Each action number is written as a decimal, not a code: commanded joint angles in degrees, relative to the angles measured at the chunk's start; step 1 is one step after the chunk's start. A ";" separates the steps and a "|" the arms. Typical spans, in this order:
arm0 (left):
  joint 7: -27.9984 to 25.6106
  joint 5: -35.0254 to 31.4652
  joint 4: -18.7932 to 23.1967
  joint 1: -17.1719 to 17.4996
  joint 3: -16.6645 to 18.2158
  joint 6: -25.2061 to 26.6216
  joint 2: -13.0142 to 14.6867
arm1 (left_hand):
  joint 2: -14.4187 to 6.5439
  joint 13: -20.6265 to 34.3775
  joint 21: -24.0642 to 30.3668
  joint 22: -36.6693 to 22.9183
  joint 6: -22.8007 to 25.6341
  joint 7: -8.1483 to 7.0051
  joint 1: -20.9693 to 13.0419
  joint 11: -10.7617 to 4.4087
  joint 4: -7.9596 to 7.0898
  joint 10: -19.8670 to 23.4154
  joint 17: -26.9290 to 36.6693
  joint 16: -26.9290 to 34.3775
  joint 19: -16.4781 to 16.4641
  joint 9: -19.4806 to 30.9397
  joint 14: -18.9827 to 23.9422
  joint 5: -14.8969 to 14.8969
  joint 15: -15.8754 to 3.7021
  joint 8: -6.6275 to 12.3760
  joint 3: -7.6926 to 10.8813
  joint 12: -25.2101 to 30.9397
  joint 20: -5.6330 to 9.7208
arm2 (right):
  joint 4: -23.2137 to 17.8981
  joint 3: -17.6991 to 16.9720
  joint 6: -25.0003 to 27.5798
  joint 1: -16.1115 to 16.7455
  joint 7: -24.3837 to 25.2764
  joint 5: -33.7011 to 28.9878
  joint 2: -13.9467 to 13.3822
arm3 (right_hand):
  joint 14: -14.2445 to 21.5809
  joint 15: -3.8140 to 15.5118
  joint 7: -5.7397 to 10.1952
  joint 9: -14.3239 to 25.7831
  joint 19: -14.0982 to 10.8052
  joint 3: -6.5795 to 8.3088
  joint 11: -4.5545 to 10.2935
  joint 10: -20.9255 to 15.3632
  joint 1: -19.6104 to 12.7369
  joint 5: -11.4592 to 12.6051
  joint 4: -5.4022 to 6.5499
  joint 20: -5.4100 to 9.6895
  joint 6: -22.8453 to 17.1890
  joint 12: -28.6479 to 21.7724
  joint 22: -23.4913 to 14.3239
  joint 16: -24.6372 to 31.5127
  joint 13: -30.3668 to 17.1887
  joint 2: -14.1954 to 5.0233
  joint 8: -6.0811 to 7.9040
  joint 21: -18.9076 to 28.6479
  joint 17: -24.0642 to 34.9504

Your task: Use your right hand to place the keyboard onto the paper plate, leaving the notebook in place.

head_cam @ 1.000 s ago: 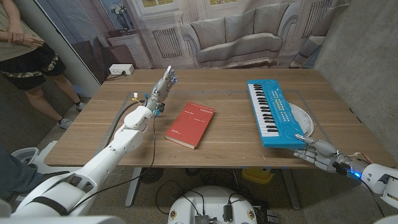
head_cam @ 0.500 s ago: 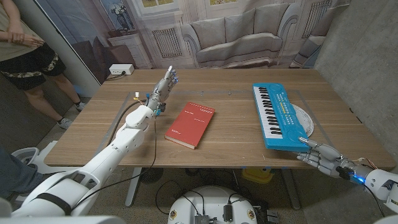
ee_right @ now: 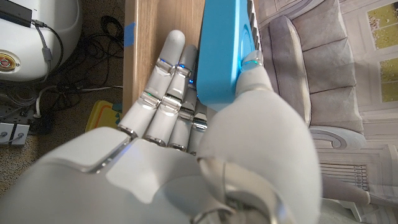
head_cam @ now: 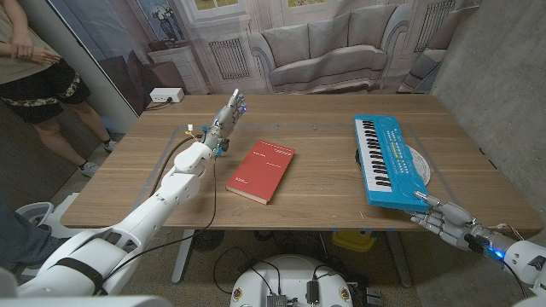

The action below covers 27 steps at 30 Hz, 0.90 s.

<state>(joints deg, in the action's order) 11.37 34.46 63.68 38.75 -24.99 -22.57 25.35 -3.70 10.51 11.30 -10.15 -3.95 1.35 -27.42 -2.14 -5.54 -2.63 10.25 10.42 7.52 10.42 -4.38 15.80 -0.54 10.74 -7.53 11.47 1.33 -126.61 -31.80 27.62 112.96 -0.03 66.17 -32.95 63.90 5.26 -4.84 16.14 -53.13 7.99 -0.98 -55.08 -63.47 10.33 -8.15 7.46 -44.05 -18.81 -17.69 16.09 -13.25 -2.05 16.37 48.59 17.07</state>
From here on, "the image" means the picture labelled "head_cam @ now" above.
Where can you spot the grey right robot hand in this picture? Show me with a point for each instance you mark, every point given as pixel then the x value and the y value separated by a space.
pixel 452 221

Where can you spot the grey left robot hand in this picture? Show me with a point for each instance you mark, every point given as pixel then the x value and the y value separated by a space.
pixel 226 121

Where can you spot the blue toy piano keyboard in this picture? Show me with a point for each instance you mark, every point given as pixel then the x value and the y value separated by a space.
pixel 388 164

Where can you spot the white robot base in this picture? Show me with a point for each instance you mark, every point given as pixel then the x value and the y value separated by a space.
pixel 290 273

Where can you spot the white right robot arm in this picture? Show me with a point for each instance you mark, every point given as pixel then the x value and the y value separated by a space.
pixel 522 260

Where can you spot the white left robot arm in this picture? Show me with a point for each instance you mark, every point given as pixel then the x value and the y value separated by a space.
pixel 141 221

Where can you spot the red notebook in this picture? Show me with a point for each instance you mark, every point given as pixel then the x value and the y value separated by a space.
pixel 260 170

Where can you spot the white gold-rimmed paper plate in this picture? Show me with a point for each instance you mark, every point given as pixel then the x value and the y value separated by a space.
pixel 420 164

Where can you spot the white table leg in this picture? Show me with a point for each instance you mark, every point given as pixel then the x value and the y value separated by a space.
pixel 182 260
pixel 400 260

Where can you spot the white power strip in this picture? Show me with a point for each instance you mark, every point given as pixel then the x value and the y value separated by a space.
pixel 166 94

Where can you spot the yellow object under table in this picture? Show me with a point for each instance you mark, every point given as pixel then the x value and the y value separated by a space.
pixel 354 241

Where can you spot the black round floor fan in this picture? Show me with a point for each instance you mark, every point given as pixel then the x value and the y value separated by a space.
pixel 207 239

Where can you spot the printed living room backdrop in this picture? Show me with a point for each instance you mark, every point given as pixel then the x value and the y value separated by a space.
pixel 324 42

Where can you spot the person in black shorts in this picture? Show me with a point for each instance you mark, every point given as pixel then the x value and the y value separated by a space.
pixel 38 89

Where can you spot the person in blue jeans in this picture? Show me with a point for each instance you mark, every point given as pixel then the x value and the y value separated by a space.
pixel 21 239

